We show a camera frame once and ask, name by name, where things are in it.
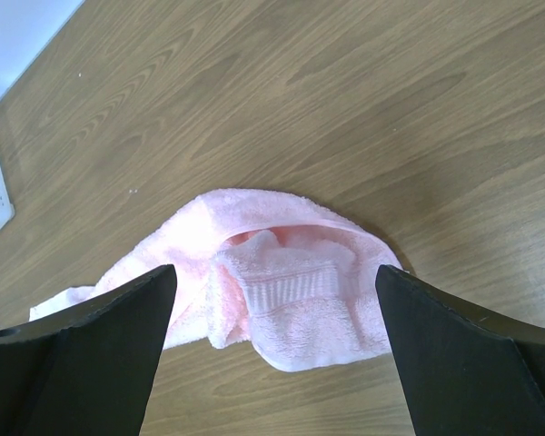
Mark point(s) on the pink towel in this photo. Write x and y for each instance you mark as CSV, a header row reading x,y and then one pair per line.
x,y
291,277

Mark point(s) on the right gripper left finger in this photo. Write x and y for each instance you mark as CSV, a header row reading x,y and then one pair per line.
x,y
88,369

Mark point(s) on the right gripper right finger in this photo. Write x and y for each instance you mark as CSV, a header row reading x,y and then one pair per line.
x,y
464,369

